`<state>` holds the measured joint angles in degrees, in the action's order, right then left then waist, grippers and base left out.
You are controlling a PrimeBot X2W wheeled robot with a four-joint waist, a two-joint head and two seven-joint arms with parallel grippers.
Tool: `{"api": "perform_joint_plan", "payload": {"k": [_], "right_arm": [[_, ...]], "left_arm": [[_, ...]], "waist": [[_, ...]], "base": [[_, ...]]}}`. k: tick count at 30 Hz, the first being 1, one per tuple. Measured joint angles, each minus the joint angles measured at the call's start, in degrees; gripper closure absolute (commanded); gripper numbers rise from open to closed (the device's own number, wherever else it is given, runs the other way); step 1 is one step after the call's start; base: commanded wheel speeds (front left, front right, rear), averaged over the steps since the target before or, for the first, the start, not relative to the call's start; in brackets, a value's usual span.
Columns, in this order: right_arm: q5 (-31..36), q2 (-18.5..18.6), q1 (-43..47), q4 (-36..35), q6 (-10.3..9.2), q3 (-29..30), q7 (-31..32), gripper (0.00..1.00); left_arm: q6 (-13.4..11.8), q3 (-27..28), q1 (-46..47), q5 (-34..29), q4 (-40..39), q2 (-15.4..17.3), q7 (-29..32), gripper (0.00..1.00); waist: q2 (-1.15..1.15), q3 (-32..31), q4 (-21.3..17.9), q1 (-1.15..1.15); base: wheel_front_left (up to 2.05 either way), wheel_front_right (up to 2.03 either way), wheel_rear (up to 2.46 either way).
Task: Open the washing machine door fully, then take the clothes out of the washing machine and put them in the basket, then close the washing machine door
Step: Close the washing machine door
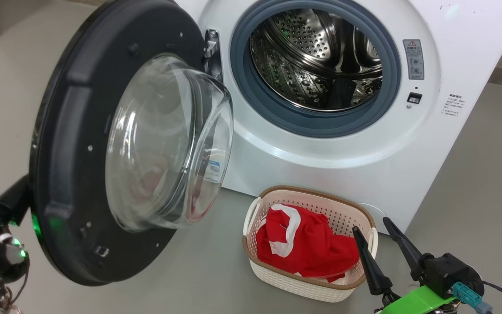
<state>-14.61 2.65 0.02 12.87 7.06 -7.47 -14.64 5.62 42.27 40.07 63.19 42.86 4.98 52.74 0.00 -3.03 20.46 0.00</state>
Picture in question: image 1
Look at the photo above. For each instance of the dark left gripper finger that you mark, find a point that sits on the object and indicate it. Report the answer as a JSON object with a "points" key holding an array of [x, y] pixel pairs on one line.
{"points": [[13, 200]]}

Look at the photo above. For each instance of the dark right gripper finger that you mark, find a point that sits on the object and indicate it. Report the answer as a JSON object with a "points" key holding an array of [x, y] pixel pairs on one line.
{"points": [[410, 250], [373, 270]]}

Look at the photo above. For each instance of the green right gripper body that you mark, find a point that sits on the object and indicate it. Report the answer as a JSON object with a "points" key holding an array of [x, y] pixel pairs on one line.
{"points": [[416, 302]]}

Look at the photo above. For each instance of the red and white garment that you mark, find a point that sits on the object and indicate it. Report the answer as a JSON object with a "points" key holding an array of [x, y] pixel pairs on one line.
{"points": [[312, 248]]}

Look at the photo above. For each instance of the black round glass washer door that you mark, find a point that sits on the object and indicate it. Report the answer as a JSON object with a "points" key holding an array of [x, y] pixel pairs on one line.
{"points": [[72, 144]]}

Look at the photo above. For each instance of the cream basket with brown rim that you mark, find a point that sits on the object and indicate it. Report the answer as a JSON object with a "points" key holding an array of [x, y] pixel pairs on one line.
{"points": [[294, 285]]}

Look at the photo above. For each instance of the white front-load washing machine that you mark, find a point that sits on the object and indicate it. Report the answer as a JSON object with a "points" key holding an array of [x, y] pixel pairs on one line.
{"points": [[364, 165]]}

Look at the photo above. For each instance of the stainless steel washing machine drum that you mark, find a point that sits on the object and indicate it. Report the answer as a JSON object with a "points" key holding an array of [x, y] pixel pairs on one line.
{"points": [[303, 43]]}

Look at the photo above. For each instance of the blue energy label sticker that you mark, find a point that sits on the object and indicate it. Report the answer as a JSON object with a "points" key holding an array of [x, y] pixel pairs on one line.
{"points": [[211, 171]]}

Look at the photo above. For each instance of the grey warning sticker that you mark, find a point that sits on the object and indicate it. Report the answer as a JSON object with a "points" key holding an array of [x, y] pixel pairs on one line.
{"points": [[413, 59]]}

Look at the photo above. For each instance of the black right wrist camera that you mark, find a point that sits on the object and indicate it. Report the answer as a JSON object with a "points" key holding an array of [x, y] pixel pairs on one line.
{"points": [[451, 270]]}

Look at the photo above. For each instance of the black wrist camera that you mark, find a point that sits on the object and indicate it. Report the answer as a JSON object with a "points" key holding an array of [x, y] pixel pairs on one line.
{"points": [[5, 261], [451, 270]]}

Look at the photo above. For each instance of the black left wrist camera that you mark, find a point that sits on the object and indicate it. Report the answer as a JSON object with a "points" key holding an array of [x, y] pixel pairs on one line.
{"points": [[5, 261]]}

